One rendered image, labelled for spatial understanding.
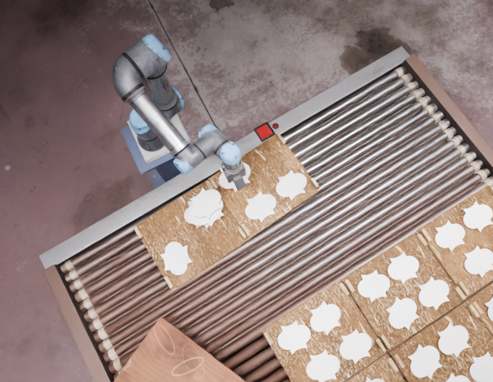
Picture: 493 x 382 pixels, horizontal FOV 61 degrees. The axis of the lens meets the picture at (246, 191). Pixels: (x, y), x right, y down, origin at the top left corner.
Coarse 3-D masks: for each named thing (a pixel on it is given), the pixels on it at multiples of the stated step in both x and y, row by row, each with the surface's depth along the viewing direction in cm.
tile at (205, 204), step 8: (200, 192) 189; (208, 192) 189; (216, 192) 189; (192, 200) 188; (200, 200) 188; (208, 200) 188; (216, 200) 188; (192, 208) 188; (200, 208) 187; (208, 208) 187; (216, 208) 187; (200, 216) 186; (208, 216) 186
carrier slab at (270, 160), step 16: (272, 144) 202; (256, 160) 200; (272, 160) 199; (288, 160) 199; (256, 176) 198; (272, 176) 197; (224, 192) 196; (240, 192) 196; (256, 192) 196; (272, 192) 195; (240, 208) 194; (288, 208) 193; (240, 224) 192; (256, 224) 192
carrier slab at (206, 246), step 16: (192, 192) 196; (176, 208) 195; (224, 208) 194; (144, 224) 193; (160, 224) 193; (176, 224) 193; (192, 224) 192; (224, 224) 192; (144, 240) 191; (160, 240) 191; (176, 240) 191; (192, 240) 190; (208, 240) 190; (224, 240) 190; (240, 240) 190; (160, 256) 189; (192, 256) 189; (208, 256) 188; (224, 256) 188; (192, 272) 187; (176, 288) 185
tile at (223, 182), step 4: (244, 164) 186; (220, 168) 186; (248, 168) 186; (248, 172) 185; (220, 176) 185; (224, 176) 185; (244, 176) 185; (248, 176) 185; (220, 180) 184; (224, 180) 184; (244, 180) 184; (248, 180) 184; (220, 184) 184; (224, 184) 184; (228, 184) 184; (232, 184) 184; (224, 188) 184; (228, 188) 183; (232, 188) 184; (236, 188) 183; (236, 192) 184
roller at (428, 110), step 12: (432, 108) 206; (408, 120) 205; (420, 120) 207; (396, 132) 204; (372, 144) 202; (348, 156) 201; (360, 156) 203; (324, 168) 201; (336, 168) 200; (156, 276) 188; (132, 288) 187; (108, 300) 186; (120, 300) 187; (96, 312) 185
